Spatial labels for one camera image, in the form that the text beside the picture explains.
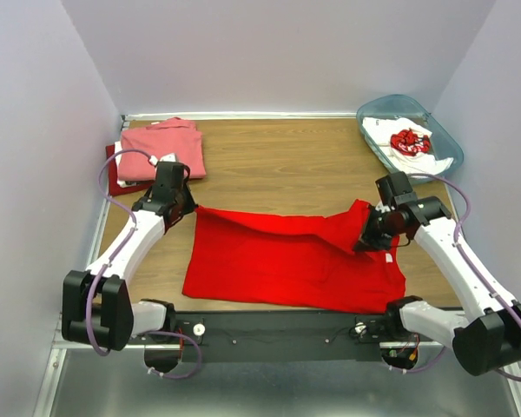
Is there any clear blue plastic bin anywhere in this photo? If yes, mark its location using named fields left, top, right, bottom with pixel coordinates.
left=356, top=94, right=464, bottom=184

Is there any folded white t-shirt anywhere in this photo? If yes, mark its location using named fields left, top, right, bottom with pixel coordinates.
left=114, top=141, right=148, bottom=189

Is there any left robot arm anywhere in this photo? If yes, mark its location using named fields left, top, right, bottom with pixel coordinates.
left=61, top=161, right=196, bottom=355

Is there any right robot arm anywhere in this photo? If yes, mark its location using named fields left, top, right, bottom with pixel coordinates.
left=354, top=171, right=521, bottom=376

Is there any folded pink t-shirt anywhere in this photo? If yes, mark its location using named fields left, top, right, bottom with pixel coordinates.
left=117, top=117, right=207, bottom=182

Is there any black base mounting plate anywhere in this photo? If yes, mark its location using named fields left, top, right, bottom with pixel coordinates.
left=123, top=308, right=435, bottom=364

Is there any folded dark red t-shirt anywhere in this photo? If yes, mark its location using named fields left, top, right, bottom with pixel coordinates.
left=108, top=162, right=153, bottom=196

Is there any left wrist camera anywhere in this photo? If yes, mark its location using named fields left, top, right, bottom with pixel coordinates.
left=148, top=153, right=178, bottom=167

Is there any bright red t-shirt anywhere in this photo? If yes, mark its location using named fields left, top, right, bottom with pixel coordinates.
left=182, top=200, right=406, bottom=314

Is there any white printed t-shirt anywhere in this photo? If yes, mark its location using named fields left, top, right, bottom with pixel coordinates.
left=362, top=117, right=454, bottom=175

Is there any aluminium extrusion rail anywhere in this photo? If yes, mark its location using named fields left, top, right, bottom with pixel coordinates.
left=51, top=308, right=518, bottom=349

